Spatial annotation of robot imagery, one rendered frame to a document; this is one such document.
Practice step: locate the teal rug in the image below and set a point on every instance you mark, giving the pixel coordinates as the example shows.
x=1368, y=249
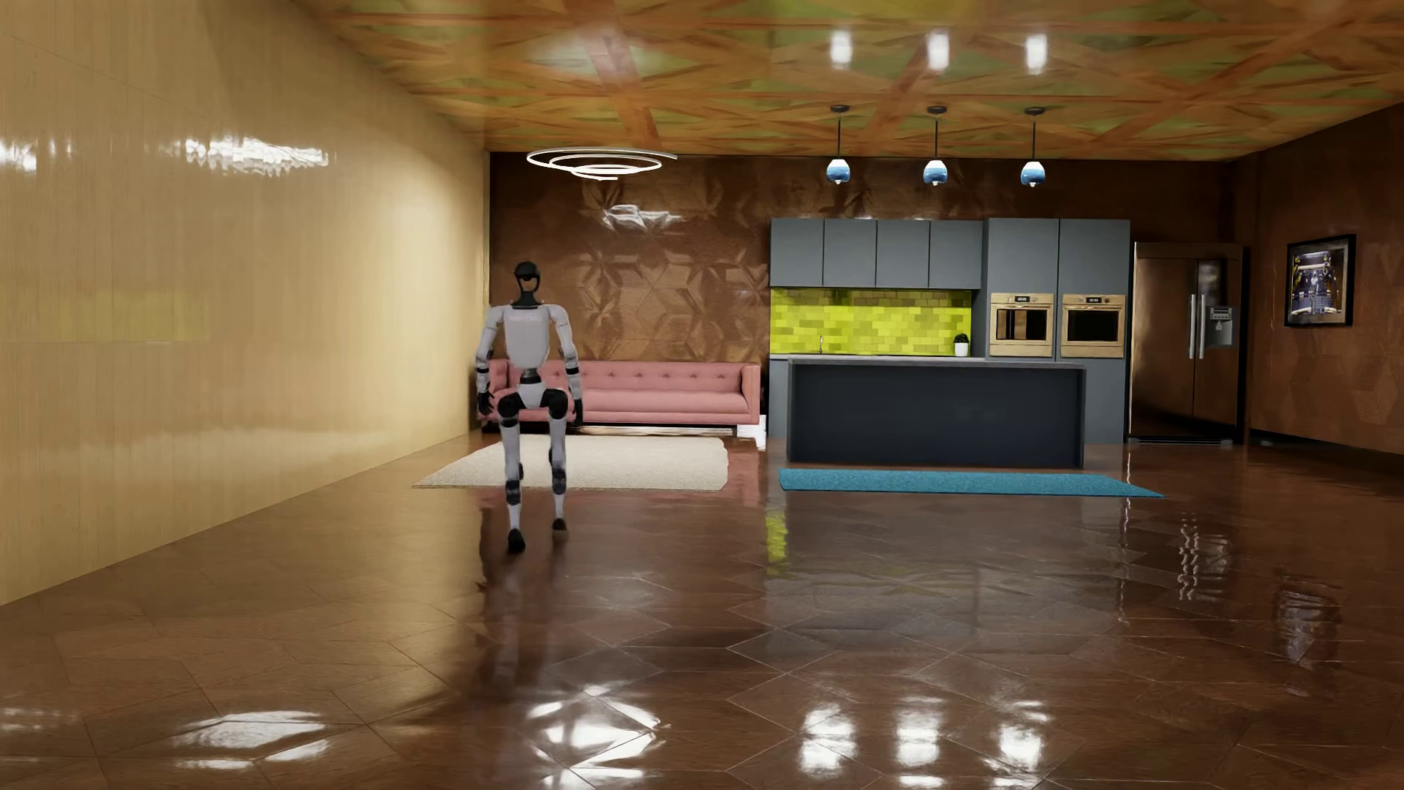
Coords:
x=965, y=483

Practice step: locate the grey kitchen counter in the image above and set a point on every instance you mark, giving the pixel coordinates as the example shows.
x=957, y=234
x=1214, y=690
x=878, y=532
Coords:
x=777, y=395

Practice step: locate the brown double-door refrigerator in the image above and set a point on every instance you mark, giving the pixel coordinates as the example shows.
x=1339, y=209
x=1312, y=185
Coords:
x=1168, y=340

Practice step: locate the grey tall oven cabinet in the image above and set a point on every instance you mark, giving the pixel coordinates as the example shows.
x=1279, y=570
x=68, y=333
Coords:
x=1057, y=255

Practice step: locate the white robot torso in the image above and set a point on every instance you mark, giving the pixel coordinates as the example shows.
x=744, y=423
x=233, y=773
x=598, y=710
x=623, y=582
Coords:
x=528, y=340

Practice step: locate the beige built-in oven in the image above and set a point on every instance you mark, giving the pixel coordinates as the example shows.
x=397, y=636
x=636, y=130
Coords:
x=1021, y=325
x=1092, y=325

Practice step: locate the black framed picture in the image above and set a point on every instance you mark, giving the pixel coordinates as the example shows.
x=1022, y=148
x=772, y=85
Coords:
x=1320, y=281

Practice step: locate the black robot head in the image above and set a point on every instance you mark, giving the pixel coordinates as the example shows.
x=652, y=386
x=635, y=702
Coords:
x=527, y=277

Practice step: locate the blue pendant lamp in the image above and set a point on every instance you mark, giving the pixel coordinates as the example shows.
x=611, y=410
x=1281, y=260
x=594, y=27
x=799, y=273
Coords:
x=935, y=171
x=1032, y=172
x=838, y=170

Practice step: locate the white right robot leg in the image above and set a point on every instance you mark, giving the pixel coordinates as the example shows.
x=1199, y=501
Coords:
x=511, y=461

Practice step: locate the green tile backsplash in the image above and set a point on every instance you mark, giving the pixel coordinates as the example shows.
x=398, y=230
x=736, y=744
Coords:
x=867, y=322

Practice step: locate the pink tufted sofa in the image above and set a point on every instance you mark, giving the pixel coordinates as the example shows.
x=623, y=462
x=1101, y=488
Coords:
x=658, y=393

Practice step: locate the beige rug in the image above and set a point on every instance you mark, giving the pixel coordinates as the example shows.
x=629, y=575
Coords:
x=636, y=466

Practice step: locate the dark kitchen island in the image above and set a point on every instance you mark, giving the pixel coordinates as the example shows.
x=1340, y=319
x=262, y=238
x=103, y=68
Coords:
x=932, y=417

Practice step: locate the white robot leg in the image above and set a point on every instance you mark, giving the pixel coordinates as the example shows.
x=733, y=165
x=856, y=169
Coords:
x=557, y=461
x=511, y=461

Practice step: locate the grey wall cabinets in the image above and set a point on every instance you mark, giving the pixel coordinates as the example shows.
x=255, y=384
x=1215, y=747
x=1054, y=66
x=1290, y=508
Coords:
x=875, y=252

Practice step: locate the white left robot leg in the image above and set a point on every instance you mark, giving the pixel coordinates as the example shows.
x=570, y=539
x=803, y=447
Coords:
x=557, y=461

